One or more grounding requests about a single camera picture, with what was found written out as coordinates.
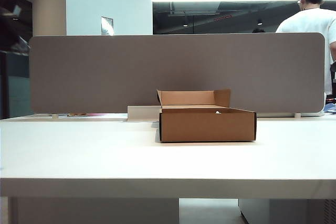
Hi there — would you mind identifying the person in white t-shirt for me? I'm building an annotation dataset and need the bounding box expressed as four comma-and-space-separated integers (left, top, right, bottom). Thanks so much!
275, 0, 336, 97

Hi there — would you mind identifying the open brown cardboard box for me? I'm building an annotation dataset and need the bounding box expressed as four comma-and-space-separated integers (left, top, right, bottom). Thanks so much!
156, 88, 258, 143

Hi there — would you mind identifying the white table leg panel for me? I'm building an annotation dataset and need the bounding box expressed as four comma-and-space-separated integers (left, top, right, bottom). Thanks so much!
7, 197, 181, 224

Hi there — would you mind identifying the blue cloth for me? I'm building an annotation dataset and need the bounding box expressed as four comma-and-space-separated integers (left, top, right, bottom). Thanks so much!
323, 102, 336, 115

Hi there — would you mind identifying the small wall poster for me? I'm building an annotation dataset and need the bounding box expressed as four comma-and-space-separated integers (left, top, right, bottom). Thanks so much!
100, 16, 114, 37

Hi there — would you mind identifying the pink flat item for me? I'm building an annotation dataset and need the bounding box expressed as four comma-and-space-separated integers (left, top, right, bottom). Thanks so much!
66, 112, 106, 118

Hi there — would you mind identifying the white cabinet under table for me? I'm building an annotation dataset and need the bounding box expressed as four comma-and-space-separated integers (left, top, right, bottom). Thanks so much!
238, 198, 336, 224

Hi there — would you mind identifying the grey-brown desk divider panel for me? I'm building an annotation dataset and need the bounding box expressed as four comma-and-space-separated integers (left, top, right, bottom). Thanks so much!
28, 32, 326, 115

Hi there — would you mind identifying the desk cable tray lid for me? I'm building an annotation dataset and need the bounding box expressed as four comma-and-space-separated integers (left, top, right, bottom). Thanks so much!
127, 105, 162, 122

